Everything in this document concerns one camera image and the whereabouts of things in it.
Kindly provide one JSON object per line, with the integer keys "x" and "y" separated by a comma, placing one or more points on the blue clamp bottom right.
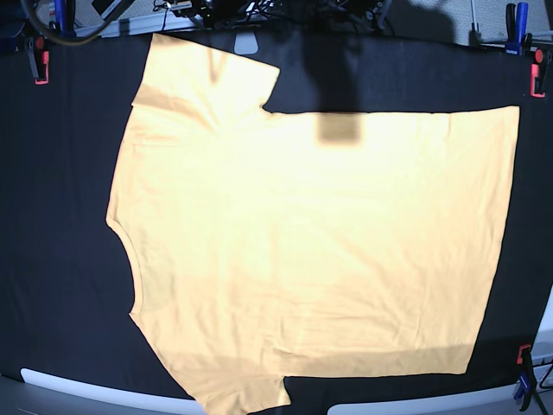
{"x": 526, "y": 379}

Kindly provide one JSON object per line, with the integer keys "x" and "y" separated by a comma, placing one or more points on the blue clamp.
{"x": 515, "y": 21}
{"x": 526, "y": 379}
{"x": 64, "y": 13}

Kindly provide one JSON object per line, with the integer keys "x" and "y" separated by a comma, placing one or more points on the red black clamp right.
{"x": 538, "y": 71}

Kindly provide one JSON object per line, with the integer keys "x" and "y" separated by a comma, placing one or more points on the yellow t-shirt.
{"x": 265, "y": 245}

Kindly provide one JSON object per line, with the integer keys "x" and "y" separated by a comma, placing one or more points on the aluminium rail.
{"x": 143, "y": 17}

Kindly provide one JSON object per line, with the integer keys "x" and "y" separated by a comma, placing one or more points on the blue clamp top right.
{"x": 515, "y": 21}

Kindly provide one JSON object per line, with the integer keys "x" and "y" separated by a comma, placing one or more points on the red black clamp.
{"x": 38, "y": 59}
{"x": 538, "y": 71}

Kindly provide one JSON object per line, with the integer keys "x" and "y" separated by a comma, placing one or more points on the blue clamp top left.
{"x": 64, "y": 13}

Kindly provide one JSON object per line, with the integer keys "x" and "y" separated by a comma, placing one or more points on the red black clamp left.
{"x": 38, "y": 59}

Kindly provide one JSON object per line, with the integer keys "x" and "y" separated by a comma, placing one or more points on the black table cloth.
{"x": 66, "y": 288}

